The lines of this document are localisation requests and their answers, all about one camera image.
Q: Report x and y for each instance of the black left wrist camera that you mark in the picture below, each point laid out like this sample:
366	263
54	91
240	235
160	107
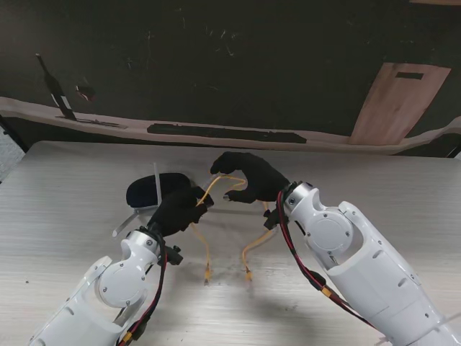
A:
175	256

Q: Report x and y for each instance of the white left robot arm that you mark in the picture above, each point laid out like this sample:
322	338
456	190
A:
122	277

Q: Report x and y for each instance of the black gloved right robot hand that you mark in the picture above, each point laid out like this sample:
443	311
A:
263	180

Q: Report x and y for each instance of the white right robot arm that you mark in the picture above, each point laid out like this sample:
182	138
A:
331	227

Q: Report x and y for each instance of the wooden cutting board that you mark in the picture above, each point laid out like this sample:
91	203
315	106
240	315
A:
396	104

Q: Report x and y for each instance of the dark wine bottle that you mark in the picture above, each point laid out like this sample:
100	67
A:
57	90

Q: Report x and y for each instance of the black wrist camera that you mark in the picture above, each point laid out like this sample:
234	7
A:
175	256
271	220

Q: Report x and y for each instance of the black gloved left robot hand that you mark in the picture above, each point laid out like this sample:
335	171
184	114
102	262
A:
180	212

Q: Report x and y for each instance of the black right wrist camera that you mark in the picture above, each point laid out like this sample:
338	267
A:
271	220

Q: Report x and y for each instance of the beige backdrop ledge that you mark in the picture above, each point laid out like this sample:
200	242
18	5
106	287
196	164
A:
324	146

